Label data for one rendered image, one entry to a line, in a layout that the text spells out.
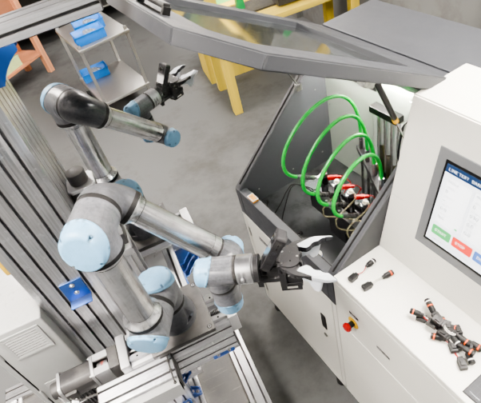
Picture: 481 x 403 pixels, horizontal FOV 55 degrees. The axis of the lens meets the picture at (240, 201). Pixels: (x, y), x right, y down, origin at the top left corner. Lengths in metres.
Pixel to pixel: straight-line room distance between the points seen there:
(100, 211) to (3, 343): 0.72
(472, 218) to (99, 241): 1.00
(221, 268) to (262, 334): 1.62
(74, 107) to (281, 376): 1.71
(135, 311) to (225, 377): 1.19
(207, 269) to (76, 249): 0.31
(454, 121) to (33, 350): 1.49
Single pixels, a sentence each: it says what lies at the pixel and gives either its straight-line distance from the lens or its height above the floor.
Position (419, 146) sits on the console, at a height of 1.41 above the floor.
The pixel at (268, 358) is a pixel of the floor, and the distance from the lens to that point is 2.67.
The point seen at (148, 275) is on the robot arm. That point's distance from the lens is 1.49.
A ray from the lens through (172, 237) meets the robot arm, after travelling 1.24.
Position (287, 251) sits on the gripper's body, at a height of 1.46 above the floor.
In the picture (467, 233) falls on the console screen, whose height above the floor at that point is 1.24.
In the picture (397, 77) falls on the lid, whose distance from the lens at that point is 1.35.
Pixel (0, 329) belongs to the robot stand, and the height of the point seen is 1.23.
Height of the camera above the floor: 2.33
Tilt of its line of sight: 42 degrees down
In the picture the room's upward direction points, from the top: 17 degrees counter-clockwise
